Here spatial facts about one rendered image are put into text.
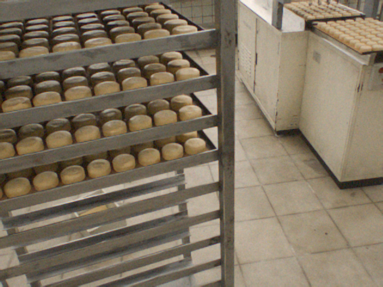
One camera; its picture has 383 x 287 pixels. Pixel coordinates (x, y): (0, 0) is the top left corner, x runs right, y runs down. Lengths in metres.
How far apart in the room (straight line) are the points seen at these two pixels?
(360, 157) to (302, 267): 0.77
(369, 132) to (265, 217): 0.77
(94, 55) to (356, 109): 1.71
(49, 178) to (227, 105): 0.41
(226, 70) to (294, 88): 2.07
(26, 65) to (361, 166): 2.07
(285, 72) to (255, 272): 1.42
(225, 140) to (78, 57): 0.34
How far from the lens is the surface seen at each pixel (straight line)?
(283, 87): 2.74
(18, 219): 1.39
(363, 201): 2.46
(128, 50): 0.68
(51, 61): 0.68
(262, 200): 2.34
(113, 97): 0.71
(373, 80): 2.11
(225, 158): 0.82
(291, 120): 2.89
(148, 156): 0.84
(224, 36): 0.70
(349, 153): 2.33
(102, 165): 0.83
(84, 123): 0.83
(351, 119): 2.21
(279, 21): 2.69
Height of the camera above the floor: 1.52
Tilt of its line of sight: 31 degrees down
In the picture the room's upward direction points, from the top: 4 degrees counter-clockwise
